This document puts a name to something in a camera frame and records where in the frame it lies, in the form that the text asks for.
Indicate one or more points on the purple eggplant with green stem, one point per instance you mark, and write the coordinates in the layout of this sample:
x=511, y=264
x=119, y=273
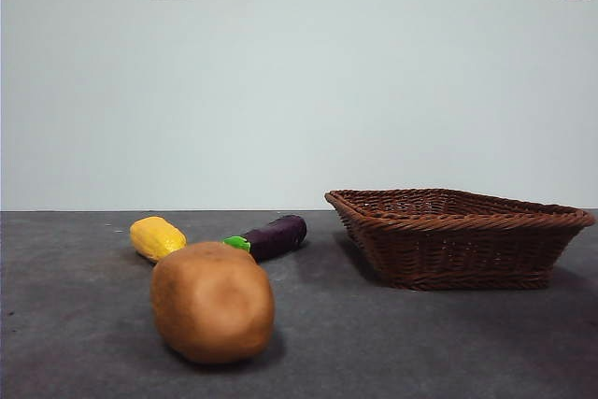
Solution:
x=275, y=237

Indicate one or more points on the yellow corn cob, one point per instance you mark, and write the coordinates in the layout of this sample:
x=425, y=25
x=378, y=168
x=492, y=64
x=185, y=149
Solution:
x=156, y=237

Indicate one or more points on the brown potato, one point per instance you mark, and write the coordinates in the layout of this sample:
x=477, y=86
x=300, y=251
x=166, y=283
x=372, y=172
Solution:
x=210, y=305

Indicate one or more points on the brown wicker basket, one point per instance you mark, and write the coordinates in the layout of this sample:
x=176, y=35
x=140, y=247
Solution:
x=444, y=249

